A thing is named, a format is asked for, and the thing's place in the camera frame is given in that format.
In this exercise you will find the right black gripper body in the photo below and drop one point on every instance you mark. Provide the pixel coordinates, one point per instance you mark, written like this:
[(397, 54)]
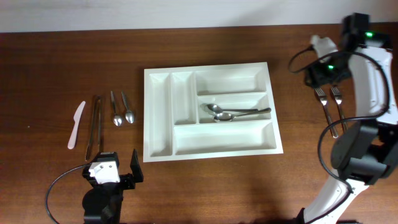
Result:
[(316, 78)]

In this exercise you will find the pink plastic knife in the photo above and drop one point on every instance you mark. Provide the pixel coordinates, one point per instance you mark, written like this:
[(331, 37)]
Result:
[(76, 118)]

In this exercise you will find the small metal teaspoon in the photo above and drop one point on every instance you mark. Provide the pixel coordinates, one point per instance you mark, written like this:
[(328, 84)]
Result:
[(117, 119), (129, 115)]

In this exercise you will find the white plastic cutlery tray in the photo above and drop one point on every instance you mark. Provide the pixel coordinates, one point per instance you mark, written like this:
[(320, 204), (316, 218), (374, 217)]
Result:
[(177, 128)]

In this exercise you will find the metal fork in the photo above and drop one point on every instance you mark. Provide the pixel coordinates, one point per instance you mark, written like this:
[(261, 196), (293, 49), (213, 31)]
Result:
[(337, 96), (322, 98)]

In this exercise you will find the large metal spoon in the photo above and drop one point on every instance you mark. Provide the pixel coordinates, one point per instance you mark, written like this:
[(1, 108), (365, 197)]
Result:
[(214, 109), (224, 117)]

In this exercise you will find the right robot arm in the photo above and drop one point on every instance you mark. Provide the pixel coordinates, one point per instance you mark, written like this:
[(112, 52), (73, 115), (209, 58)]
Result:
[(367, 149)]

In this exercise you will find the small metal teaspoon left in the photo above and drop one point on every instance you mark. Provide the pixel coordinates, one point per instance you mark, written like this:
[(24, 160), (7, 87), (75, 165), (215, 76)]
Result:
[(117, 119)]

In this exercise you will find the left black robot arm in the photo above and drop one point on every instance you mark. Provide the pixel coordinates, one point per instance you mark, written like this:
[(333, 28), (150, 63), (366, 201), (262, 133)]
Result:
[(102, 203)]

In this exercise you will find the small metal teaspoon right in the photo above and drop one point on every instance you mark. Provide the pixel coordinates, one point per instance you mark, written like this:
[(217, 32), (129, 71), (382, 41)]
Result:
[(129, 115)]

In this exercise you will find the long metal tongs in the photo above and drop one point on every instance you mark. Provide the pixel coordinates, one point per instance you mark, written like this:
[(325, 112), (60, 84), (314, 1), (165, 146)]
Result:
[(95, 125)]

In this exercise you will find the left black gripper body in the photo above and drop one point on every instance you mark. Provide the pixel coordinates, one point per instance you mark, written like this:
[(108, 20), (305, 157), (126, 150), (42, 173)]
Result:
[(125, 181)]

